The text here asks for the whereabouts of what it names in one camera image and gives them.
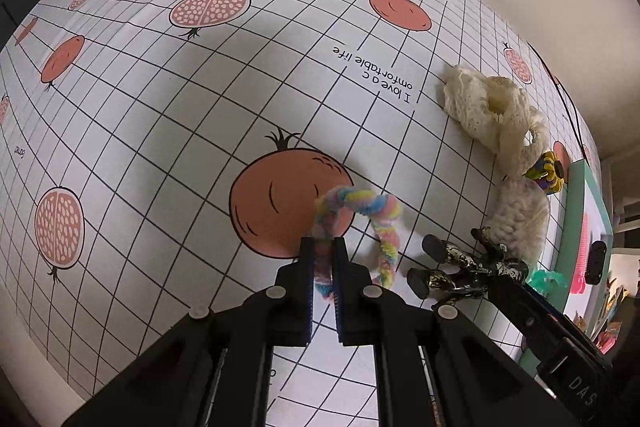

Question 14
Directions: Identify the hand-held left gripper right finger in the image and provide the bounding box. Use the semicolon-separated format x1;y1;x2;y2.
332;237;581;427

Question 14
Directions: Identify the pomegranate print grid tablecloth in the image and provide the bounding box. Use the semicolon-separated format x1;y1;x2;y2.
0;0;601;408

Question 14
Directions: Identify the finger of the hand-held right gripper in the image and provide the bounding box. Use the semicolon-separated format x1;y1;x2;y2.
487;276;596;363

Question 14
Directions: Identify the black and gold action figure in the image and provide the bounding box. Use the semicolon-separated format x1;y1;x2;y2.
406;227;530;308

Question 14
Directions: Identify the colourful building block toy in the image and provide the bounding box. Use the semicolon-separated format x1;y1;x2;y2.
522;150;568;195

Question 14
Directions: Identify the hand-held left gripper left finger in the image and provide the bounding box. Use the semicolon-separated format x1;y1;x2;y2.
62;237;317;427

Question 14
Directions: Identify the pastel rainbow pipe cleaner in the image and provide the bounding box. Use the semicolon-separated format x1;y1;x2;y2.
314;187;403;303

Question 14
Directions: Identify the clear bag of cotton swabs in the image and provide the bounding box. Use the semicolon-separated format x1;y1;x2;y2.
485;177;551;258

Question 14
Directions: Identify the teal-rimmed white tray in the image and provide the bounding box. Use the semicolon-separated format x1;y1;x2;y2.
517;159;616;378

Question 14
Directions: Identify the black cable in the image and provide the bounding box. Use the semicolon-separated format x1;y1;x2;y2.
542;57;591;158

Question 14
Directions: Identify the pink plastic comb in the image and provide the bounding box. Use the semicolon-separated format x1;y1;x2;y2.
567;213;591;298

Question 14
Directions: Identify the pile of colourful snack packets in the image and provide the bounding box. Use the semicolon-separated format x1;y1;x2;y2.
572;287;622;354

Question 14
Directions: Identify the green translucent balloon dog toy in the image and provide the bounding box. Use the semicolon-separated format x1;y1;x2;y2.
527;268;566;295

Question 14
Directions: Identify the black toy car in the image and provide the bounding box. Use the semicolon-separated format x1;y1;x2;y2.
585;241;608;285

